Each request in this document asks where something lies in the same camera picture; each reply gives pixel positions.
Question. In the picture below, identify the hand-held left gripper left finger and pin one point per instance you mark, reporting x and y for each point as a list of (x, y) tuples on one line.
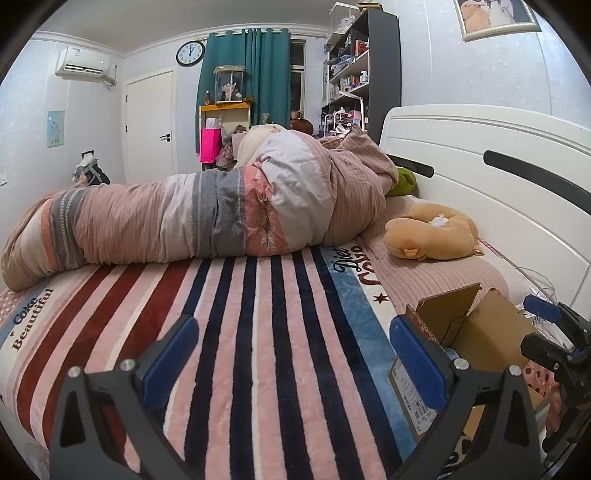
[(170, 364)]

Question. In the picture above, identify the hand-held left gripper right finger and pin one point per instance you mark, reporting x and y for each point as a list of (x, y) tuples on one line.
[(415, 355)]

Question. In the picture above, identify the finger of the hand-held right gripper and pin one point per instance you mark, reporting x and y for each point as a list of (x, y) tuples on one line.
[(540, 307), (540, 348)]

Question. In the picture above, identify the brown cardboard box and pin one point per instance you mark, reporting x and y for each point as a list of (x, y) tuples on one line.
[(480, 327)]

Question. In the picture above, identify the person's right hand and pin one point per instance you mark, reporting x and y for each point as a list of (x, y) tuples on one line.
[(556, 408)]

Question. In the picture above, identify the pink dotted cloth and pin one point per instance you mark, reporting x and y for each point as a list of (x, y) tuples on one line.
[(538, 376)]

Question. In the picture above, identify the striped printed blanket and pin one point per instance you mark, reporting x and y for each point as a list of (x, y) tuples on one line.
[(254, 323)]

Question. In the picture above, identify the black white patterned cloth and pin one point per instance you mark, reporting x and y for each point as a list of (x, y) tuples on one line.
[(457, 454)]

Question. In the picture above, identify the brown plush toy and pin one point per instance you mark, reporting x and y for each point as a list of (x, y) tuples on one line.
[(443, 230)]

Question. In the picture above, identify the pink grey striped quilt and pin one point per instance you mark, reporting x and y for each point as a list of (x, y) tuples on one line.
[(184, 217)]

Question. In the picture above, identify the green plush toy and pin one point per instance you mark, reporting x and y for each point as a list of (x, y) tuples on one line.
[(404, 181)]

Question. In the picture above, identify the white bed headboard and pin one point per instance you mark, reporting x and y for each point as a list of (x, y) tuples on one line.
[(485, 134)]

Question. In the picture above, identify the dark bag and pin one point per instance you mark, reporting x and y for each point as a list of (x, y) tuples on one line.
[(92, 173)]

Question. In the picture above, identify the pink gift bag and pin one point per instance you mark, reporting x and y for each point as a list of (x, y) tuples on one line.
[(210, 145)]

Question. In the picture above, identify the white door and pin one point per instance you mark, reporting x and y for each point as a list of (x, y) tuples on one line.
[(150, 124)]

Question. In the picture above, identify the yellow shelf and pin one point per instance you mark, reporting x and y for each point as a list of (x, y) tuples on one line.
[(224, 107)]

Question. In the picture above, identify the glass display case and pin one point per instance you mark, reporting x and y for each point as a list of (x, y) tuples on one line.
[(229, 84)]

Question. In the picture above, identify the dark bookshelf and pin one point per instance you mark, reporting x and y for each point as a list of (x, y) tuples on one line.
[(385, 60)]

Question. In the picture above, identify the window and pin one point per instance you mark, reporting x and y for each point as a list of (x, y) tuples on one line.
[(298, 74)]

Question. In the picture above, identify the teal curtain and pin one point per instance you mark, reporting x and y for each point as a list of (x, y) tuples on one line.
[(268, 74)]

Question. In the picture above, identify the white air conditioner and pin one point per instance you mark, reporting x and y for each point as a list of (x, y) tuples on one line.
[(83, 62)]

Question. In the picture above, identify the small wall poster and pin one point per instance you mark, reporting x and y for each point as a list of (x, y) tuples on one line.
[(56, 128)]

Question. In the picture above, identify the framed wall picture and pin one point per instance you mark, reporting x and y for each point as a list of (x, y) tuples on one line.
[(489, 16)]

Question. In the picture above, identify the round wall clock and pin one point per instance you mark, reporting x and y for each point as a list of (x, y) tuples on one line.
[(190, 52)]

